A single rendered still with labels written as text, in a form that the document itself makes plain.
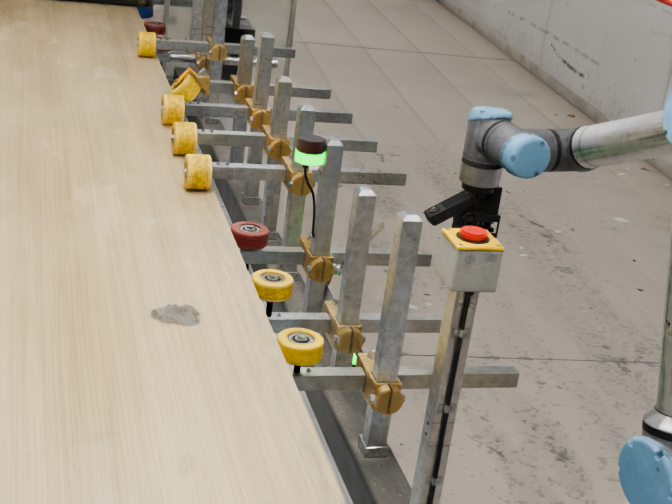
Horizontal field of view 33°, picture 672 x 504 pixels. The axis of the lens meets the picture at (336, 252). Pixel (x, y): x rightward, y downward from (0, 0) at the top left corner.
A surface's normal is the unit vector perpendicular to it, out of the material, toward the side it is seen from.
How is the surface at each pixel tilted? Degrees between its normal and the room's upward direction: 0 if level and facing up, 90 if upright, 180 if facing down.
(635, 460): 95
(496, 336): 0
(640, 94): 90
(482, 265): 90
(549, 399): 0
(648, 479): 95
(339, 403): 0
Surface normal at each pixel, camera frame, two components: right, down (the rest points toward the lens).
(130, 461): 0.12, -0.92
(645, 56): -0.98, -0.05
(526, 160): 0.32, 0.40
